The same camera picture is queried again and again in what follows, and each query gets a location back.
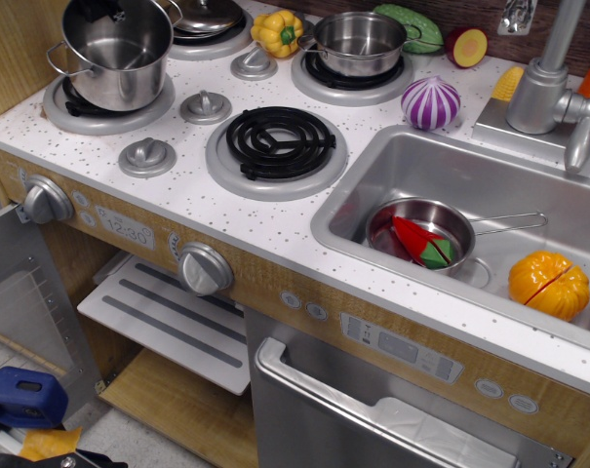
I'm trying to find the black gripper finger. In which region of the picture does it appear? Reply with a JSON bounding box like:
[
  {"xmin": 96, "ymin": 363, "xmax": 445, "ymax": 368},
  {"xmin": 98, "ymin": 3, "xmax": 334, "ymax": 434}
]
[{"xmin": 77, "ymin": 0, "xmax": 126, "ymax": 22}]

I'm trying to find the tall steel stock pot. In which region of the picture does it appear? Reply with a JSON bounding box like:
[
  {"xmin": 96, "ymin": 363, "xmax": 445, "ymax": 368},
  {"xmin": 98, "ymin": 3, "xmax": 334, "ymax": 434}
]
[{"xmin": 47, "ymin": 1, "xmax": 174, "ymax": 112}]

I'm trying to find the back left stove burner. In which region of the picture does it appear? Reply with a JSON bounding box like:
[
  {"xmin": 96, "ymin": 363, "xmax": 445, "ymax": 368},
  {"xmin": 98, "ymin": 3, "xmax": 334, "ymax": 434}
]
[{"xmin": 169, "ymin": 11, "xmax": 253, "ymax": 61}]

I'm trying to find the stove burner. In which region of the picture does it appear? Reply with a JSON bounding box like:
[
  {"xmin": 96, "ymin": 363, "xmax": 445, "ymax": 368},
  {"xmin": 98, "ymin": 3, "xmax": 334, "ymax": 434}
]
[
  {"xmin": 291, "ymin": 53, "xmax": 414, "ymax": 107},
  {"xmin": 43, "ymin": 76, "xmax": 176, "ymax": 136},
  {"xmin": 169, "ymin": 11, "xmax": 253, "ymax": 61},
  {"xmin": 206, "ymin": 106, "xmax": 348, "ymax": 202}
]

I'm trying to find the front left stove burner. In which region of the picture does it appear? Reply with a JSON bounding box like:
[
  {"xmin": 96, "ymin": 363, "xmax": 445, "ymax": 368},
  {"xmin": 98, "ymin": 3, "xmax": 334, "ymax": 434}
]
[{"xmin": 43, "ymin": 76, "xmax": 176, "ymax": 136}]

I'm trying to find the steel pot lid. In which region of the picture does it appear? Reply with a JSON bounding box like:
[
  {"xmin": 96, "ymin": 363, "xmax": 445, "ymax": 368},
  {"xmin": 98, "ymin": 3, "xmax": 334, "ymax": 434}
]
[{"xmin": 166, "ymin": 0, "xmax": 244, "ymax": 35}]

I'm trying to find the back right stove burner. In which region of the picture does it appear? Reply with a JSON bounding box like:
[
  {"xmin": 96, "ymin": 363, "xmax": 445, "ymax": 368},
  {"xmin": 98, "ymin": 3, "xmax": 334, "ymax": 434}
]
[{"xmin": 291, "ymin": 53, "xmax": 414, "ymax": 107}]

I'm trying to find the front right stove burner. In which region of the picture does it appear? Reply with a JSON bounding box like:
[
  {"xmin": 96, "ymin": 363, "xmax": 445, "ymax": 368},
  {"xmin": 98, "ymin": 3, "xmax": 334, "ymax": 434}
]
[{"xmin": 206, "ymin": 106, "xmax": 348, "ymax": 202}]

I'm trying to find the small steel pot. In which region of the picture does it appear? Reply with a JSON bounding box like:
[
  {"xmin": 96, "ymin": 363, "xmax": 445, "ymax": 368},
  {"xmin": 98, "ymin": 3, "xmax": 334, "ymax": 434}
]
[{"xmin": 297, "ymin": 12, "xmax": 421, "ymax": 78}]

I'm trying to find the middle stovetop silver knob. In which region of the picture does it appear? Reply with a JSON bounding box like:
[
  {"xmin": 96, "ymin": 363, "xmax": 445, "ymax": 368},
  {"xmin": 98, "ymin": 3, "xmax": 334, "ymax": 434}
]
[{"xmin": 179, "ymin": 90, "xmax": 232, "ymax": 125}]

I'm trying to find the stovetop silver knob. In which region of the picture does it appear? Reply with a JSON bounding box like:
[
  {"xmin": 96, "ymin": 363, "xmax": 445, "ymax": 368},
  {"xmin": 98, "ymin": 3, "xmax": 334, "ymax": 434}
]
[
  {"xmin": 118, "ymin": 137, "xmax": 177, "ymax": 178},
  {"xmin": 179, "ymin": 90, "xmax": 232, "ymax": 125},
  {"xmin": 230, "ymin": 47, "xmax": 278, "ymax": 81}
]

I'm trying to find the front stovetop silver knob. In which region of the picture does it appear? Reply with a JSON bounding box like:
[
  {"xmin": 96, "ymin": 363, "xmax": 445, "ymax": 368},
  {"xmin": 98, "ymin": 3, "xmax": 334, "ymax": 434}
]
[{"xmin": 118, "ymin": 137, "xmax": 177, "ymax": 178}]

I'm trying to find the back stovetop silver knob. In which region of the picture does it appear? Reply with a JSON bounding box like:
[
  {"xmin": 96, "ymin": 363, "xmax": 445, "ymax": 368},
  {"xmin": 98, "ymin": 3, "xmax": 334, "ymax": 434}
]
[{"xmin": 230, "ymin": 47, "xmax": 278, "ymax": 81}]

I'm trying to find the yellow toy bell pepper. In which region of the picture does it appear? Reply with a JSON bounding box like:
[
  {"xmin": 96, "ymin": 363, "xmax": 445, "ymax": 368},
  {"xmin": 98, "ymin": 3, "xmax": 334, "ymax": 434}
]
[{"xmin": 251, "ymin": 10, "xmax": 303, "ymax": 59}]

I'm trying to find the left oven dial knob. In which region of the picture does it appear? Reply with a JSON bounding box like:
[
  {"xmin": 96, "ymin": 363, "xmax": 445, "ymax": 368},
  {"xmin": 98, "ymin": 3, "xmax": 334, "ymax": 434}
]
[{"xmin": 23, "ymin": 175, "xmax": 74, "ymax": 224}]

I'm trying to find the oven dial knob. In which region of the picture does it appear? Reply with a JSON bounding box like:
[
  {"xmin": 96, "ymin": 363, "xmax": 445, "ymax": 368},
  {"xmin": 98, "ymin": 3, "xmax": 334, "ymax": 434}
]
[
  {"xmin": 177, "ymin": 242, "xmax": 234, "ymax": 296},
  {"xmin": 23, "ymin": 175, "xmax": 74, "ymax": 224}
]

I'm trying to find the oven clock display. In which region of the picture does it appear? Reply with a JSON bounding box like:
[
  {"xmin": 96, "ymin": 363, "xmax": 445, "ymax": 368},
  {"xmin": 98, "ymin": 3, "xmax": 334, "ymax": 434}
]
[{"xmin": 96, "ymin": 206, "xmax": 155, "ymax": 251}]

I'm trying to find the right oven dial knob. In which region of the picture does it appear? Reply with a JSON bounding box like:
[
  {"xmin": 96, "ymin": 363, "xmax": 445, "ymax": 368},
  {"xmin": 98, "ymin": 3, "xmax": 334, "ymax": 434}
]
[{"xmin": 177, "ymin": 242, "xmax": 234, "ymax": 296}]

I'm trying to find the white oven rack shelf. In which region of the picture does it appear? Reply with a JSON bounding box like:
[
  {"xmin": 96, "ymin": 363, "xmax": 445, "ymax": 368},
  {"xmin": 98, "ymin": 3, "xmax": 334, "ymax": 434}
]
[{"xmin": 78, "ymin": 256, "xmax": 250, "ymax": 395}]

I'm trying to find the open oven door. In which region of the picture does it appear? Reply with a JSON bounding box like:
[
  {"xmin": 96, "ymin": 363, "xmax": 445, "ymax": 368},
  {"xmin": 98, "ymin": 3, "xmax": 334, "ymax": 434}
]
[{"xmin": 0, "ymin": 205, "xmax": 100, "ymax": 422}]

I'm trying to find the green toy cucumber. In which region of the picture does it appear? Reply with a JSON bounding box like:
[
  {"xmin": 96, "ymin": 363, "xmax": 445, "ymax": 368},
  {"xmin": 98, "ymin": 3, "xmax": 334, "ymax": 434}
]
[{"xmin": 373, "ymin": 4, "xmax": 444, "ymax": 55}]

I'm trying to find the purple toy onion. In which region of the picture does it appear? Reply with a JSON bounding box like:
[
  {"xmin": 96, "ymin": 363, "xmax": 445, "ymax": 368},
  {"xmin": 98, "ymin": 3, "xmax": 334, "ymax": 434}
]
[{"xmin": 401, "ymin": 76, "xmax": 461, "ymax": 131}]

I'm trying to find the red toy fruit half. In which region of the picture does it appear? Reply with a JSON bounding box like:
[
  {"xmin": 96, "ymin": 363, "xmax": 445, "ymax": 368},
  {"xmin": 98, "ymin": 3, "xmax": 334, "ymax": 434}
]
[{"xmin": 445, "ymin": 27, "xmax": 489, "ymax": 68}]

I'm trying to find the blue clamp tool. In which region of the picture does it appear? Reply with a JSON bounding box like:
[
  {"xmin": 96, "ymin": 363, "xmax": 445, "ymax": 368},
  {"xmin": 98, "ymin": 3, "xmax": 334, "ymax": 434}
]
[{"xmin": 0, "ymin": 367, "xmax": 69, "ymax": 430}]

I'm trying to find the red toy chili pepper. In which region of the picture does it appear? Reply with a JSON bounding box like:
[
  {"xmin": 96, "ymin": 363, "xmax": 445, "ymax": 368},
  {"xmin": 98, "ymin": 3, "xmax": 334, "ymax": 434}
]
[{"xmin": 392, "ymin": 215, "xmax": 454, "ymax": 269}]

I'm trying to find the yellow toy corn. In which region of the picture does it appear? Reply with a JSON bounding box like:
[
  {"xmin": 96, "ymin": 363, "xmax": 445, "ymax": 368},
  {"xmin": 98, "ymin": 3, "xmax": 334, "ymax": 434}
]
[{"xmin": 492, "ymin": 66, "xmax": 524, "ymax": 102}]

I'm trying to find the silver sink basin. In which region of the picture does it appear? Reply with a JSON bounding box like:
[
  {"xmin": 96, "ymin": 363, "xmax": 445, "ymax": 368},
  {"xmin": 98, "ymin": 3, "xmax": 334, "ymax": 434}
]
[{"xmin": 311, "ymin": 126, "xmax": 590, "ymax": 349}]

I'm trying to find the yellow cloth scrap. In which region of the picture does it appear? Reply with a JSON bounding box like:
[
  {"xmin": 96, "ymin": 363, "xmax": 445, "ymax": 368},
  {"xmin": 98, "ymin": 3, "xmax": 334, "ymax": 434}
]
[{"xmin": 19, "ymin": 427, "xmax": 82, "ymax": 462}]

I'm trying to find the silver dishwasher door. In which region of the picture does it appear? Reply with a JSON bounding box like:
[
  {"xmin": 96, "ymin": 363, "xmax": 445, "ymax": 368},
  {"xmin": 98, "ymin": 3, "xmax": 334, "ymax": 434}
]
[{"xmin": 245, "ymin": 310, "xmax": 574, "ymax": 467}]

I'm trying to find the silver toy faucet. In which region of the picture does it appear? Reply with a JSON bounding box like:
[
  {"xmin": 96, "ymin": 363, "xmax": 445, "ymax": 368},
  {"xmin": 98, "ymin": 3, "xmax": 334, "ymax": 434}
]
[{"xmin": 472, "ymin": 1, "xmax": 590, "ymax": 174}]

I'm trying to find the orange toy pumpkin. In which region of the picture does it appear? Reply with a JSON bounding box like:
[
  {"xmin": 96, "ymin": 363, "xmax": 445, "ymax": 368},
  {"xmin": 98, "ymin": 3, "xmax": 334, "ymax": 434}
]
[{"xmin": 508, "ymin": 251, "xmax": 590, "ymax": 322}]

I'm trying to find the steel saucepan with handle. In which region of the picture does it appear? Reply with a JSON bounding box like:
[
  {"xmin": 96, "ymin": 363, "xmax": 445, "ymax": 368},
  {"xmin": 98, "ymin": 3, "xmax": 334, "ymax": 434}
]
[{"xmin": 365, "ymin": 197, "xmax": 548, "ymax": 277}]

